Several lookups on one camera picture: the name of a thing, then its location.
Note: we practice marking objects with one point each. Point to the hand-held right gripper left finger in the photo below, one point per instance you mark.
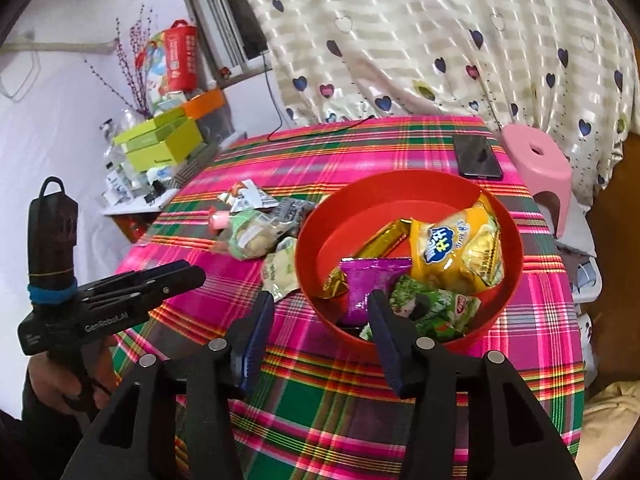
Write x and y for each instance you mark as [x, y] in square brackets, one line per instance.
[252, 345]

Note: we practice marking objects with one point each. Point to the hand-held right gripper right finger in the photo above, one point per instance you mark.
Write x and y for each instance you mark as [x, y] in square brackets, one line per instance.
[392, 350]

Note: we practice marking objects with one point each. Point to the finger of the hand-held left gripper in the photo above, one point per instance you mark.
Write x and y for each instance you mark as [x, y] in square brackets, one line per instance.
[165, 292]
[150, 274]

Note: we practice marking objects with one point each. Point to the green pea snack packet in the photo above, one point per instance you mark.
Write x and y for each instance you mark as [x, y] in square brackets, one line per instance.
[440, 310]

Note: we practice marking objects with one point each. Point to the purple snack packet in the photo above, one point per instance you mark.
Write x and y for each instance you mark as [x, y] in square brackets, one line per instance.
[370, 280]

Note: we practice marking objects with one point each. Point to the white green snack packet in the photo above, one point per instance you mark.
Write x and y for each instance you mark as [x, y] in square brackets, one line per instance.
[280, 270]

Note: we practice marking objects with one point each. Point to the small pink snack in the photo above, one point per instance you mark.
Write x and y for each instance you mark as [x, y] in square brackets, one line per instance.
[219, 220]

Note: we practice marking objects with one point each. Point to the pale green cookie bag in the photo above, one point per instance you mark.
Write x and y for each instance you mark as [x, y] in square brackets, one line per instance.
[255, 237]

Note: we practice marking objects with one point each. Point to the gold snack packet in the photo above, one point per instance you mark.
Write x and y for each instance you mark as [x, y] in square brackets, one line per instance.
[385, 240]

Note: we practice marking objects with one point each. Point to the yellow snack packet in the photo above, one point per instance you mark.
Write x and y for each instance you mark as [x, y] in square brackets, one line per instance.
[450, 255]

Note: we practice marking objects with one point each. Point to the orange white snack packet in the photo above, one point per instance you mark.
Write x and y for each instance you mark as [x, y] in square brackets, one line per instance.
[245, 195]

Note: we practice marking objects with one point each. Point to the clear snack packet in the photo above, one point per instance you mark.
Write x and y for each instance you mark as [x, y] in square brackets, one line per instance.
[295, 212]

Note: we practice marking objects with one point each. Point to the red plastic basket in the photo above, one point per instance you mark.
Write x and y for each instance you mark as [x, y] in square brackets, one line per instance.
[350, 210]

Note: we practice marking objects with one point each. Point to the person's left forearm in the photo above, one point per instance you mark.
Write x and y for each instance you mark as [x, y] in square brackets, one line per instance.
[30, 440]

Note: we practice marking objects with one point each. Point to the person's left hand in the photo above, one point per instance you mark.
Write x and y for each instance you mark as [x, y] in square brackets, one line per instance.
[47, 382]

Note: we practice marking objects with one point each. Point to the white side shelf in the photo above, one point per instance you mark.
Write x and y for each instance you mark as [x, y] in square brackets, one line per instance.
[150, 205]

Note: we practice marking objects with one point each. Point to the pink plaid tablecloth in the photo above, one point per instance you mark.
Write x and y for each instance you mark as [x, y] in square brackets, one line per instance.
[350, 410]

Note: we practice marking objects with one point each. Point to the black binder clips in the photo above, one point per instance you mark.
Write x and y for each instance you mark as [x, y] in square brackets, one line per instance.
[156, 189]

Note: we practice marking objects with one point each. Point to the white labelled bottle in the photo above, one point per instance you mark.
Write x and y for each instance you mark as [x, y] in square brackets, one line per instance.
[115, 180]

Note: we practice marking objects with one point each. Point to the black white patterned tray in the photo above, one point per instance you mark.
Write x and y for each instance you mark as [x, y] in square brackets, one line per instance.
[195, 162]

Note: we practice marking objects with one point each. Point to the lime green box lid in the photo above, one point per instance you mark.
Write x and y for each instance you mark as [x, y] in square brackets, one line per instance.
[145, 130]

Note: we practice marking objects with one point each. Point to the grey translucent storage box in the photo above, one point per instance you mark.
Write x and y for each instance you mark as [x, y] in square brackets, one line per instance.
[217, 125]

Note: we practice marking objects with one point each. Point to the orange box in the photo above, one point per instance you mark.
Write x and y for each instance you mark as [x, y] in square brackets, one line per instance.
[205, 102]

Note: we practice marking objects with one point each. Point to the red dried branches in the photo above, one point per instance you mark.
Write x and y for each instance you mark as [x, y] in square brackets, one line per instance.
[132, 60]

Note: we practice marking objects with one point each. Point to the pale blue white cloth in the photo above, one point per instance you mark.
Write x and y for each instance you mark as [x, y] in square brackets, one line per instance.
[580, 280]

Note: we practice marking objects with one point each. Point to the black smartphone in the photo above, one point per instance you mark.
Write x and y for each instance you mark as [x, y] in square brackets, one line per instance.
[477, 157]

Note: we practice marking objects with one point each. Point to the red cartoon gift bag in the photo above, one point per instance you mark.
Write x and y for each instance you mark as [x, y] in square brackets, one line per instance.
[177, 55]

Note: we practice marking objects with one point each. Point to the pink plastic stool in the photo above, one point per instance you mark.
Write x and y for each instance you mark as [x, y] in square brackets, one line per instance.
[535, 170]

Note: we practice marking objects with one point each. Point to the beige cloth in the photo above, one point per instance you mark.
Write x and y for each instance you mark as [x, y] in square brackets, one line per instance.
[610, 425]

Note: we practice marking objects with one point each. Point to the wooden wardrobe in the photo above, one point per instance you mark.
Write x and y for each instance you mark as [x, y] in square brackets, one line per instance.
[620, 260]

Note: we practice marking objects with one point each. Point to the heart print white curtain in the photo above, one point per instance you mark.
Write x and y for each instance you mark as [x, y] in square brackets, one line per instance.
[425, 35]

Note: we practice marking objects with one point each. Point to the window frame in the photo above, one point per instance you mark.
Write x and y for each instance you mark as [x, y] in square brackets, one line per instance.
[215, 20]

